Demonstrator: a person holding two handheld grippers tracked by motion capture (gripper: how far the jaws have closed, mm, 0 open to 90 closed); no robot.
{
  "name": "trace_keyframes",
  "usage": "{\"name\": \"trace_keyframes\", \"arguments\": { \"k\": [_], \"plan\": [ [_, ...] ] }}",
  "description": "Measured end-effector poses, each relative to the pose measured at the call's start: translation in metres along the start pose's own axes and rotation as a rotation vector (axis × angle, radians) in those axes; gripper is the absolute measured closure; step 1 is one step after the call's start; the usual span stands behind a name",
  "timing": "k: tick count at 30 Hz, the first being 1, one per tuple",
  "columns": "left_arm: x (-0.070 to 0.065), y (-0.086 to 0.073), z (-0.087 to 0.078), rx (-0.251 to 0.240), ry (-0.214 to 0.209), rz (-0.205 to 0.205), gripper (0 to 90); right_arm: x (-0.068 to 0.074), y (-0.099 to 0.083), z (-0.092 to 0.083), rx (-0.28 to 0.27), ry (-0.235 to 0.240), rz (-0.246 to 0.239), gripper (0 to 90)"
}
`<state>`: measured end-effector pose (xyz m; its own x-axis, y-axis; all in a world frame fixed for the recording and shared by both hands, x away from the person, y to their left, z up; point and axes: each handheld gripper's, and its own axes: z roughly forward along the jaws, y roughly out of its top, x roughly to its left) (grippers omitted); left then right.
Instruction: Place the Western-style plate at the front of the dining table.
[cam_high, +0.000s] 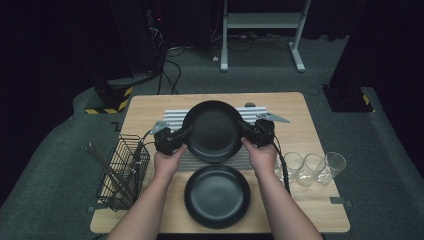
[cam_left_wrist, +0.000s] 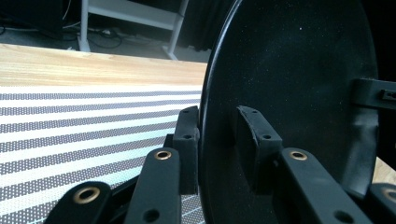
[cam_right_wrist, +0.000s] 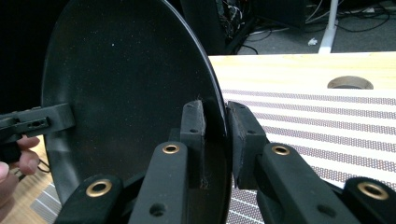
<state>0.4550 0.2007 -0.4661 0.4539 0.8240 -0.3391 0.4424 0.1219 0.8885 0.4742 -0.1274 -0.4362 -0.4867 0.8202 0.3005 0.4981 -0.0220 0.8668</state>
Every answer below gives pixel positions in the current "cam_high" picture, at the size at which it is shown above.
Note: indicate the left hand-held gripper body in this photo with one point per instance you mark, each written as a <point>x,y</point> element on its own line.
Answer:
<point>166,141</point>

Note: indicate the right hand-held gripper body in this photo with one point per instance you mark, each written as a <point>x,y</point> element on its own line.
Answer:
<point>263,133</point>

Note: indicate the black plate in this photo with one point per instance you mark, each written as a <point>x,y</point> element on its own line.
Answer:
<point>213,133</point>
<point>216,196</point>

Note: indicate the clear drinking glass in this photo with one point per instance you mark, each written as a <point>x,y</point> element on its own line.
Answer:
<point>293,163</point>
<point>311,166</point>
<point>335,163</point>

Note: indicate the person's left hand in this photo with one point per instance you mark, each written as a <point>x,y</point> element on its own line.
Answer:
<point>168,166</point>

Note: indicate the person's right hand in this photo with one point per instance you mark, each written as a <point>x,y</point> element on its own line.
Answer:
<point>263,161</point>

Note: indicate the grey striped placemat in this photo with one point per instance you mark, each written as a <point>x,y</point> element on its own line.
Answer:
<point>176,118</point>

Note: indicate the grey round table grommet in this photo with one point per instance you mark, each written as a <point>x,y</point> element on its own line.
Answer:
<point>250,105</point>

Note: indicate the metal cutlery piece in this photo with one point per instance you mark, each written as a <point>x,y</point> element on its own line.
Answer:
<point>100,165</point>
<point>110,166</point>

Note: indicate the black stand base yellow stripes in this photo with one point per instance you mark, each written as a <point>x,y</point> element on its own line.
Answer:
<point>343,100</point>
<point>113,96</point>

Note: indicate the small white floor object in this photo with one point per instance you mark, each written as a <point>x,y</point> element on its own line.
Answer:
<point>215,59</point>

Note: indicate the grey tape piece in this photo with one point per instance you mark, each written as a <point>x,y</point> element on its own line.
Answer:
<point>336,200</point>
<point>96,208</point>

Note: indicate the dark equipment tower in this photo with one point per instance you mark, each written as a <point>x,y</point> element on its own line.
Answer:
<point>155,33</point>

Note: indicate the white metal table frame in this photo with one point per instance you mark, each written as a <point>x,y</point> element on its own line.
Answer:
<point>263,20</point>

